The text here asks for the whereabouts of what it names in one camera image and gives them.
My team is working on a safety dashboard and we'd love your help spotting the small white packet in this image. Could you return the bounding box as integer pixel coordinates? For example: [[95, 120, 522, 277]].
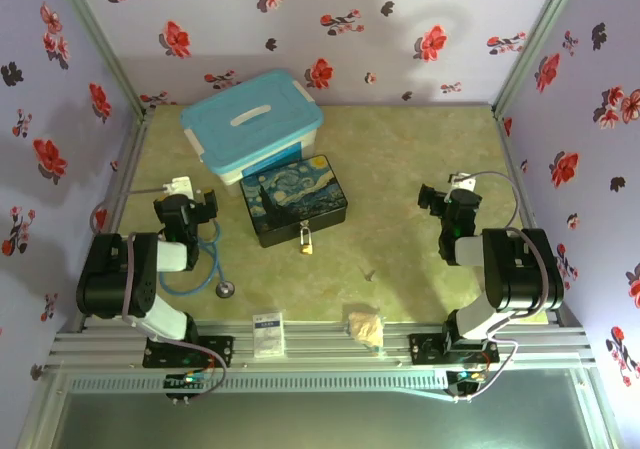
[[251, 311, 287, 359]]

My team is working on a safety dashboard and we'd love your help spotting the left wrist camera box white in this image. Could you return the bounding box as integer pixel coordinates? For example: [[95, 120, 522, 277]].
[[163, 176, 194, 199]]

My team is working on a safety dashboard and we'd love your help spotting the aluminium frame rail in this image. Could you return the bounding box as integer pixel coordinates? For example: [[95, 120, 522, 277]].
[[47, 318, 596, 370]]

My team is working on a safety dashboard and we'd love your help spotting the starry night painted black box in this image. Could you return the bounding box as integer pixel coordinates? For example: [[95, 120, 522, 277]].
[[239, 154, 349, 249]]

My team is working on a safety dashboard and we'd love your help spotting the brass padlock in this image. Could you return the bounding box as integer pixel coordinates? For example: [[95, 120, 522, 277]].
[[298, 221, 317, 257]]

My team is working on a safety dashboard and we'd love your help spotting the grey left arm cable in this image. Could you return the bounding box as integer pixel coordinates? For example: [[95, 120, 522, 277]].
[[89, 186, 227, 403]]

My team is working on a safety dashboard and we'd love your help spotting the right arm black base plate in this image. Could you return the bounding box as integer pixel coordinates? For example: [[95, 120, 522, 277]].
[[408, 332, 500, 368]]

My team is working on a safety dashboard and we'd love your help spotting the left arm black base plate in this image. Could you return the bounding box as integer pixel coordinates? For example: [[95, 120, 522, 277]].
[[143, 335, 235, 369]]

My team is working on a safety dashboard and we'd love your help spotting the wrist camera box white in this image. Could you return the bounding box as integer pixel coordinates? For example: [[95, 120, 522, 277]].
[[448, 171, 476, 193], [163, 176, 194, 199]]

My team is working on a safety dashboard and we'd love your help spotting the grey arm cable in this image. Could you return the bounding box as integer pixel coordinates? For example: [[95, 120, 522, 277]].
[[449, 170, 551, 403], [89, 186, 227, 403]]

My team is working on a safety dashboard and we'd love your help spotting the aluminium corner post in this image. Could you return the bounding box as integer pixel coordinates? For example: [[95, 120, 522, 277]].
[[52, 0, 154, 120], [491, 0, 587, 120]]

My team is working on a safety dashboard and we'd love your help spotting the slotted grey cable duct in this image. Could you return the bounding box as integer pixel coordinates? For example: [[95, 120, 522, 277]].
[[64, 374, 451, 394]]

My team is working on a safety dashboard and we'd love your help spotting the grey right arm cable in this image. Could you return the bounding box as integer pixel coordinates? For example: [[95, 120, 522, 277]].
[[449, 170, 551, 403]]

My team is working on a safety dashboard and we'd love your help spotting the blue stethoscope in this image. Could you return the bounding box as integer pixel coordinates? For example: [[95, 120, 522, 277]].
[[159, 216, 237, 300]]

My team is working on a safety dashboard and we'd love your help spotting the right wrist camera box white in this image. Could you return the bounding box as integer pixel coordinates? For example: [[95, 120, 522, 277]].
[[448, 171, 476, 193]]

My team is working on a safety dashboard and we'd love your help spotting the plastic storage box blue lid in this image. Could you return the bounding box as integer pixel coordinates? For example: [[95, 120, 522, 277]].
[[179, 68, 325, 200]]

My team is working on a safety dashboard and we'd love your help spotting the clear bag with beige contents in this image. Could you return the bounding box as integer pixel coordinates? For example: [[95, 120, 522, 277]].
[[344, 304, 386, 358]]

